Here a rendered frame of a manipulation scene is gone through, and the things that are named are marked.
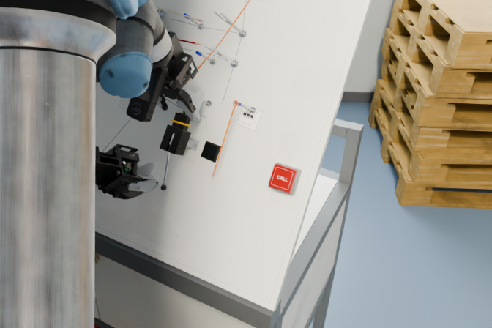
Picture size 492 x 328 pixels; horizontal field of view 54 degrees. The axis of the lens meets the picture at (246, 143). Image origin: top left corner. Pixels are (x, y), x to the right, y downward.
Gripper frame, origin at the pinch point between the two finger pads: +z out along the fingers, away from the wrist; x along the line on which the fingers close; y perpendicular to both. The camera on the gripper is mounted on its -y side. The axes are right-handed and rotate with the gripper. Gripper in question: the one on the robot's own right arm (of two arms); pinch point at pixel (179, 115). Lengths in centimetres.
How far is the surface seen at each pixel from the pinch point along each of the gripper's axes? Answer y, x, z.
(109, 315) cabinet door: -46, 20, 61
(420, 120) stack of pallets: 97, -39, 127
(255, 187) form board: -4.7, -19.5, 11.8
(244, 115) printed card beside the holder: 8.2, -11.1, 5.7
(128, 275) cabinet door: -33, 10, 39
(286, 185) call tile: -3.2, -26.9, 7.3
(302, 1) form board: 33.8, -14.7, -6.2
